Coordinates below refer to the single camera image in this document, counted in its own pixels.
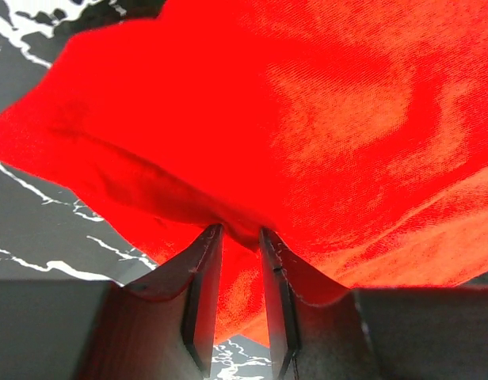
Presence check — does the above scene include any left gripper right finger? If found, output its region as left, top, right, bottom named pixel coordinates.
left=260, top=228, right=380, bottom=379

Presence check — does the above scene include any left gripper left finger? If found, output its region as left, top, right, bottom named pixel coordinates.
left=75, top=224, right=223, bottom=379

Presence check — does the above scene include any red t shirt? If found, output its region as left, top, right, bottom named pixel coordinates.
left=0, top=1, right=488, bottom=344

